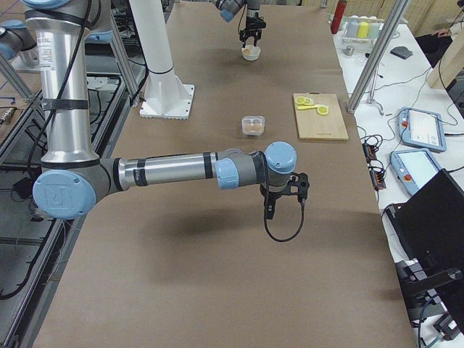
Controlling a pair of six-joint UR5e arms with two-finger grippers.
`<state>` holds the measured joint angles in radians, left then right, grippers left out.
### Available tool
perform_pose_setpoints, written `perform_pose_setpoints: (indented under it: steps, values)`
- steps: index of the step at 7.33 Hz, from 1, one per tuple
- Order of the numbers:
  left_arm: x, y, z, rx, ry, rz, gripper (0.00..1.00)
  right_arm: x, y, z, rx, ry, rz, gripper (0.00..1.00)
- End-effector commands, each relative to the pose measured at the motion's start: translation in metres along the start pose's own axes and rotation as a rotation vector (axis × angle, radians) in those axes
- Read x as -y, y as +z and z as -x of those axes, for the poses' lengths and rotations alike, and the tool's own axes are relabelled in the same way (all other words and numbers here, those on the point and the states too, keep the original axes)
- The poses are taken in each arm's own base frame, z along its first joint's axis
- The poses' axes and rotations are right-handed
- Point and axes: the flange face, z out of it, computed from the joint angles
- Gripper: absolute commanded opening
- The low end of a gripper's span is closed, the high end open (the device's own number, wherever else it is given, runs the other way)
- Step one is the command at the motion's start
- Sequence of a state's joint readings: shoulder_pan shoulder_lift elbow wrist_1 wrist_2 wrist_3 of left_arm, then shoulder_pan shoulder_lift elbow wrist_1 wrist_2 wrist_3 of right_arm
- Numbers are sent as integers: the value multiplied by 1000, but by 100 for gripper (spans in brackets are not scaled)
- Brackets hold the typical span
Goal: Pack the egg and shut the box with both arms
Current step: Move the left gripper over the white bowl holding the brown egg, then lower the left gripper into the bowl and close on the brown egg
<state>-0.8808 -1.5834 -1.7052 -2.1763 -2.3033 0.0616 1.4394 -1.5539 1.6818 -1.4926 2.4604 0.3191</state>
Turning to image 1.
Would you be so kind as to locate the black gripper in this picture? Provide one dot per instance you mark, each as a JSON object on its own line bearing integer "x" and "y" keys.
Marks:
{"x": 272, "y": 197}
{"x": 251, "y": 22}

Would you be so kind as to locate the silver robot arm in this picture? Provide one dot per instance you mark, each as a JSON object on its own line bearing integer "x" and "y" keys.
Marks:
{"x": 74, "y": 178}
{"x": 16, "y": 39}

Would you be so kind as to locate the clear plastic egg box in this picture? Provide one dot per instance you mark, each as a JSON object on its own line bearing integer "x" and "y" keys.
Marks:
{"x": 252, "y": 119}

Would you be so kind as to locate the white ceramic bowl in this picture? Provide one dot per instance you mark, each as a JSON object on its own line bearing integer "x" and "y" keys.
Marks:
{"x": 254, "y": 55}

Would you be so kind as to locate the lemon slice pair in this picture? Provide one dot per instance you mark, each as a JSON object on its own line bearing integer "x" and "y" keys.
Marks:
{"x": 303, "y": 101}

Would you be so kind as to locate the wooden cutting board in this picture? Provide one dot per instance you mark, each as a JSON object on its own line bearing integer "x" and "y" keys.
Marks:
{"x": 312, "y": 126}

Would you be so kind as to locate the red bottle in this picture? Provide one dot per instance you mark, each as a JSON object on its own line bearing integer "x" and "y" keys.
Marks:
{"x": 338, "y": 15}

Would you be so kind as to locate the small metal cylinder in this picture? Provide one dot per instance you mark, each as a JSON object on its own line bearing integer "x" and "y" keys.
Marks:
{"x": 348, "y": 51}

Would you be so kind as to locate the grey cup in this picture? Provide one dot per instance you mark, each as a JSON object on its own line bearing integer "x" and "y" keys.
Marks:
{"x": 352, "y": 28}

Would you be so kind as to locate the yellow cup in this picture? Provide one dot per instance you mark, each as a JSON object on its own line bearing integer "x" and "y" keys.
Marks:
{"x": 363, "y": 30}

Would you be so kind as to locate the blue teach pendant near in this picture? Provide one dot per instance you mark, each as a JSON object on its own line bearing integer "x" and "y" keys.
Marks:
{"x": 414, "y": 168}

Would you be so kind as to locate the blue teach pendant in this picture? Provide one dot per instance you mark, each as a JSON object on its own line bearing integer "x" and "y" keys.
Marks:
{"x": 414, "y": 168}
{"x": 422, "y": 129}

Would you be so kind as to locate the small black square pad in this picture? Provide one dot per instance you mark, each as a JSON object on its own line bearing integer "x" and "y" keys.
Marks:
{"x": 401, "y": 52}

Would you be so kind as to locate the blue teach pendant far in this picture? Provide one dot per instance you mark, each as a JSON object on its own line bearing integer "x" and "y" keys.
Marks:
{"x": 422, "y": 129}

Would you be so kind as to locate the black camera mount wrist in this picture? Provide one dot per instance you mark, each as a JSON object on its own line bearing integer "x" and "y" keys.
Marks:
{"x": 298, "y": 185}

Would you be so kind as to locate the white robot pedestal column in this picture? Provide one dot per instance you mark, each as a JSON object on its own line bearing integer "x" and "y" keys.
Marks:
{"x": 165, "y": 96}

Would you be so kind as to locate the lemon slice near handle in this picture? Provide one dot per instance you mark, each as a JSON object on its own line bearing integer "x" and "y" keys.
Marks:
{"x": 322, "y": 109}

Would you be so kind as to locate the aluminium frame post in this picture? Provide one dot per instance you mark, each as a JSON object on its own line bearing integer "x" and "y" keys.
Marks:
{"x": 369, "y": 73}

